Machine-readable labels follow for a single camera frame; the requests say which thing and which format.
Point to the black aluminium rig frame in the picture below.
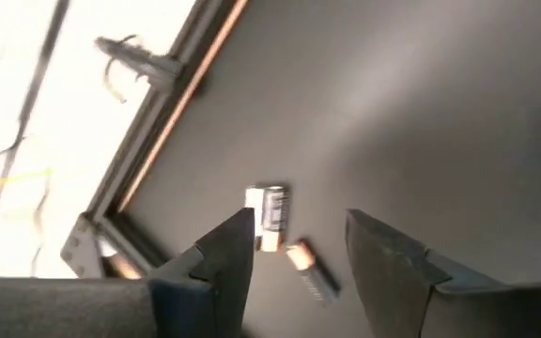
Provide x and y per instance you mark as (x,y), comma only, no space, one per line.
(153,117)

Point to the silver black AA battery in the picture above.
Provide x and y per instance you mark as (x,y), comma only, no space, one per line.
(270,216)

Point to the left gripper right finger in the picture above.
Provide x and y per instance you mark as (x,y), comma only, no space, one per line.
(383,272)

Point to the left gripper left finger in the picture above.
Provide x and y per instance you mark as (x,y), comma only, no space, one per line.
(223,281)

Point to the grey corner bracket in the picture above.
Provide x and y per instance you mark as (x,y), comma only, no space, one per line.
(80,249)

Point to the copper black AA battery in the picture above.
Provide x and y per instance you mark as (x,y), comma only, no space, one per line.
(315,277)

